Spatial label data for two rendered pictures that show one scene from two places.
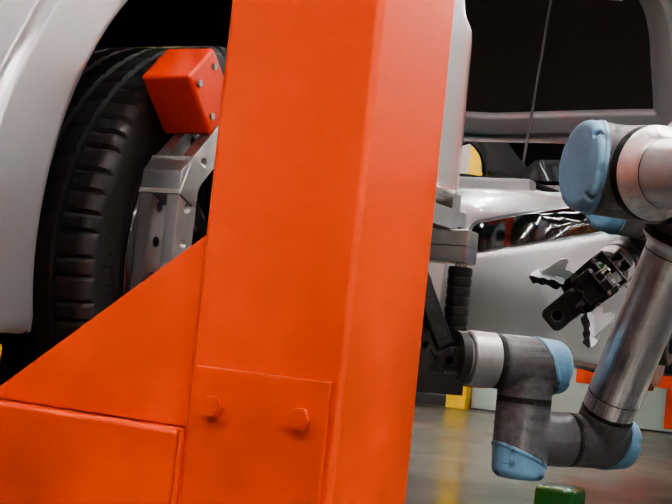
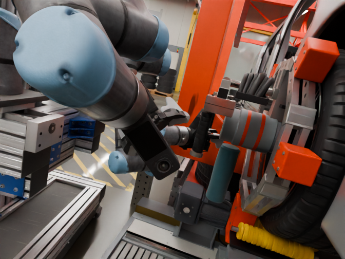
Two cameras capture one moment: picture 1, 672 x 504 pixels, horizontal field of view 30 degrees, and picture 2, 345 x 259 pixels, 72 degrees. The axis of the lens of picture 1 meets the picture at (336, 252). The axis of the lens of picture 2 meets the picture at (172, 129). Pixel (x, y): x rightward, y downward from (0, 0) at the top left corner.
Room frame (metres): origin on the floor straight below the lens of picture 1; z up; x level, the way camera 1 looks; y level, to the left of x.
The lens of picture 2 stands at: (2.53, -0.50, 0.99)
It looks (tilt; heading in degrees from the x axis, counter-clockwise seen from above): 13 degrees down; 162
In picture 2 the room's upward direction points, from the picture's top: 14 degrees clockwise
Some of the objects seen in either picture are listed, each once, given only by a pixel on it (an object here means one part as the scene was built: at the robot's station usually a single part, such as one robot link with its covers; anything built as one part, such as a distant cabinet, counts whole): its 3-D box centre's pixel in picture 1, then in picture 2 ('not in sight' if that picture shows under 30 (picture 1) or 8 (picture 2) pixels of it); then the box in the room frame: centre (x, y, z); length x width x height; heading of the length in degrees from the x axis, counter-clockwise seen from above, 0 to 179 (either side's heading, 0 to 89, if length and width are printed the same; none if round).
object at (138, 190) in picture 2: not in sight; (144, 179); (1.00, -0.13, 0.21); 0.10 x 0.10 x 0.42; 62
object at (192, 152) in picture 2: (456, 313); (202, 132); (1.85, -0.19, 0.83); 0.04 x 0.04 x 0.16
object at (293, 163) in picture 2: not in sight; (294, 162); (2.09, -0.04, 0.85); 0.09 x 0.08 x 0.07; 152
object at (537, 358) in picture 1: (527, 366); (162, 135); (1.73, -0.28, 0.76); 0.11 x 0.08 x 0.09; 108
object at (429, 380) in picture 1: (420, 358); (195, 138); (1.68, -0.13, 0.76); 0.12 x 0.08 x 0.09; 108
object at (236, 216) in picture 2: not in sight; (250, 223); (1.83, 0.14, 0.48); 0.16 x 0.12 x 0.17; 62
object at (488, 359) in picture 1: (475, 358); (179, 135); (1.70, -0.20, 0.77); 0.08 x 0.05 x 0.08; 18
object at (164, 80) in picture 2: not in sight; (157, 79); (-6.91, 1.43, 0.55); 1.40 x 0.80 x 1.09; 67
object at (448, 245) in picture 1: (444, 245); (219, 105); (1.86, -0.16, 0.93); 0.09 x 0.05 x 0.05; 62
